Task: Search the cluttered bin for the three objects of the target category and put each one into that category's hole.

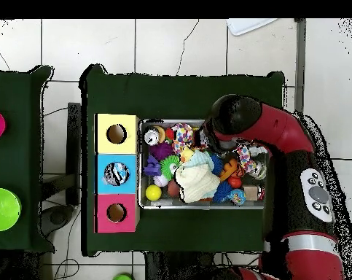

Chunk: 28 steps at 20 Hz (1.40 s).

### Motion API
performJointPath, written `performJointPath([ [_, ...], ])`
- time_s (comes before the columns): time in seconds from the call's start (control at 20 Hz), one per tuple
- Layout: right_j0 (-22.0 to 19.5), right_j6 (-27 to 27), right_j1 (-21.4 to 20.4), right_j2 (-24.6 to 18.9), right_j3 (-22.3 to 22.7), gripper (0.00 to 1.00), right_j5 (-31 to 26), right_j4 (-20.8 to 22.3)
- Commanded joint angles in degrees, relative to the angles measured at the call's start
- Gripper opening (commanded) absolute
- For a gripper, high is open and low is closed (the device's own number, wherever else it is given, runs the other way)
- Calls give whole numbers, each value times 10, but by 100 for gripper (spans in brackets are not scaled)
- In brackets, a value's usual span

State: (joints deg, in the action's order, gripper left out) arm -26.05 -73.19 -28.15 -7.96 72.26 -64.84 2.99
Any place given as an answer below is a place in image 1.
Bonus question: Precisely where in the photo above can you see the mint waffle cloth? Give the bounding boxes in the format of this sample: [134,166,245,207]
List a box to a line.
[184,149,215,171]

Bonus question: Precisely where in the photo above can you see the cream waffle cloth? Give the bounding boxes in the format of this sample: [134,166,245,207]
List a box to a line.
[174,163,221,204]

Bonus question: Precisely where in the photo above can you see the purple spiky ball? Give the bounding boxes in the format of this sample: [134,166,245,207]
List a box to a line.
[148,141,175,161]

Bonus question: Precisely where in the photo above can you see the green spiky toy with eyes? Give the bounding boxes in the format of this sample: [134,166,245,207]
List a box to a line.
[159,155,181,181]

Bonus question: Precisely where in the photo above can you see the black and white can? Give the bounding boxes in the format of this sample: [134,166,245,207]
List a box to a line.
[142,127,160,146]

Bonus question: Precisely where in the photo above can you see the smooth yellow ball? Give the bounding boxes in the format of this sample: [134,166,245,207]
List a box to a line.
[144,184,163,202]

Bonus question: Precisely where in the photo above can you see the white tray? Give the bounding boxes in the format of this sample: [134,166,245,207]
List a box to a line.
[226,18,278,36]

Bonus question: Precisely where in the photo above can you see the dark green side table cloth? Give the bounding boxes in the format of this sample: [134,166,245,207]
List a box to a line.
[0,65,55,253]

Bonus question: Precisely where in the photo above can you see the shallow wire mesh bin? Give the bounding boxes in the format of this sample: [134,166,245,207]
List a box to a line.
[137,118,271,210]

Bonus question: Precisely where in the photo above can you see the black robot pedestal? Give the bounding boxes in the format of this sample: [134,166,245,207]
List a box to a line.
[144,252,223,280]

